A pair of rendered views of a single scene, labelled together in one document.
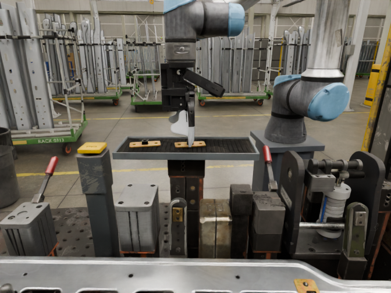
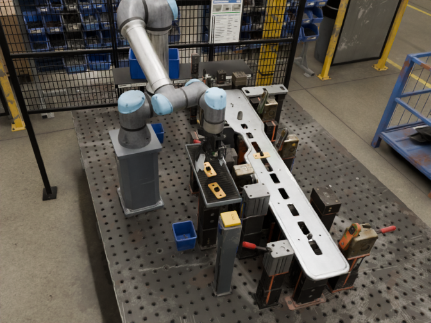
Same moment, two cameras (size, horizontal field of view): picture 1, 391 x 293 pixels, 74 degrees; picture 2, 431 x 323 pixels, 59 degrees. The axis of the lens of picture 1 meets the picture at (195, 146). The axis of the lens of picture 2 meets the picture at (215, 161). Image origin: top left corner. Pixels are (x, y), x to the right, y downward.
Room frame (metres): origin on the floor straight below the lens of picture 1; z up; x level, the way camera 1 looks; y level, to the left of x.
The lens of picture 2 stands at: (1.06, 1.13, 2.19)
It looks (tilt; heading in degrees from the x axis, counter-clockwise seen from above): 40 degrees down; 250
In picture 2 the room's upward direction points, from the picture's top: 5 degrees clockwise
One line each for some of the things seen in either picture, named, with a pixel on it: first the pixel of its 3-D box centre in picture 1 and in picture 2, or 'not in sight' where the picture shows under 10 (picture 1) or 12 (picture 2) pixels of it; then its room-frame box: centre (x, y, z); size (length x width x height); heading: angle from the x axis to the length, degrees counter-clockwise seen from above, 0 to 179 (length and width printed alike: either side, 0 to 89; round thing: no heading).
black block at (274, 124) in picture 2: not in sight; (268, 143); (0.15, -0.47, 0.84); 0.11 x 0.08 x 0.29; 179
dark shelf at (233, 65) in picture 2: not in sight; (183, 72); (0.52, -1.10, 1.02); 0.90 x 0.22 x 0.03; 179
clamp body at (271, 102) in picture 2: not in sight; (265, 126); (0.12, -0.61, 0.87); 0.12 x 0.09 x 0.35; 179
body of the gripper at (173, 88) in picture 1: (178, 86); (213, 142); (0.68, 0.04, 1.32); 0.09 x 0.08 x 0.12; 98
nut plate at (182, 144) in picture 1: (189, 142); (208, 168); (0.68, 0.02, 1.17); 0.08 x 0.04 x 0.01; 98
